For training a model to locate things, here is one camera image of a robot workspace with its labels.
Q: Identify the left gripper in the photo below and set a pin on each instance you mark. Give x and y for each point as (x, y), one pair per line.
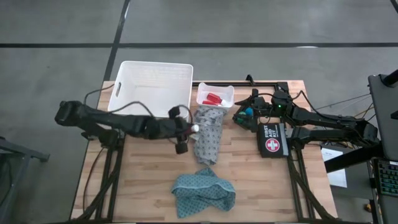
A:
(177, 130)

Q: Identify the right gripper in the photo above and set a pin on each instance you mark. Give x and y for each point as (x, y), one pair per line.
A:
(261, 109)

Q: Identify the green bandage roll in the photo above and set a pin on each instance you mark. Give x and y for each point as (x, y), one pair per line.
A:
(242, 113)

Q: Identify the grey star-patterned cloth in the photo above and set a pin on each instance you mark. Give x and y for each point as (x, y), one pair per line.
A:
(208, 137)

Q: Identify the teal star-patterned cloth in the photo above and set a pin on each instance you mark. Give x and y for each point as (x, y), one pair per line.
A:
(202, 193)

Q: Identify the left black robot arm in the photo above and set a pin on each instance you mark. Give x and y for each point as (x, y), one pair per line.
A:
(102, 119)

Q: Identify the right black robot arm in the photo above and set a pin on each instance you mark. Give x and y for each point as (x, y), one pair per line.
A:
(326, 119)

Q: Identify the blue bandage roll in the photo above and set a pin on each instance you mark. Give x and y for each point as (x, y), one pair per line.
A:
(249, 111)

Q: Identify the small white plastic tray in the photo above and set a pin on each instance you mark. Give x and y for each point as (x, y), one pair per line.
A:
(227, 90)

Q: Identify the black clamp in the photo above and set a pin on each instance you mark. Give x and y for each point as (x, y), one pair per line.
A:
(250, 80)

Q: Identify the black first aid kit pouch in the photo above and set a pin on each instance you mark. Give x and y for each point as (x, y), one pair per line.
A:
(273, 140)

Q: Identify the white plastic basket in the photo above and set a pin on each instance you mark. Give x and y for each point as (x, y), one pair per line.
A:
(149, 81)

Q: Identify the white paper sheet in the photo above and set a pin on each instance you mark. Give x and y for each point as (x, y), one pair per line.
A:
(339, 179)

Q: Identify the black beam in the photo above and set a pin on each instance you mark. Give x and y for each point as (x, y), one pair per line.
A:
(354, 157)

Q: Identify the dark grey panel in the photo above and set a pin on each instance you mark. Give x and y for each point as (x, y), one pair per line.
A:
(385, 118)

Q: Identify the black pole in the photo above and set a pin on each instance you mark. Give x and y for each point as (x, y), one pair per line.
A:
(391, 77)

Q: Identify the small yellow object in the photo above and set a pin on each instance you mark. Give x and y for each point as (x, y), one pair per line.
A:
(368, 208)

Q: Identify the backlit keyboard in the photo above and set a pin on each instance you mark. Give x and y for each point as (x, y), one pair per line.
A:
(388, 177)

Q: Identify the dark metal stand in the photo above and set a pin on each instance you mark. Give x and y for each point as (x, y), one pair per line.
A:
(31, 152)

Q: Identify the black aluminium table frame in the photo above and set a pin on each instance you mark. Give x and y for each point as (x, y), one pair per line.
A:
(283, 87)

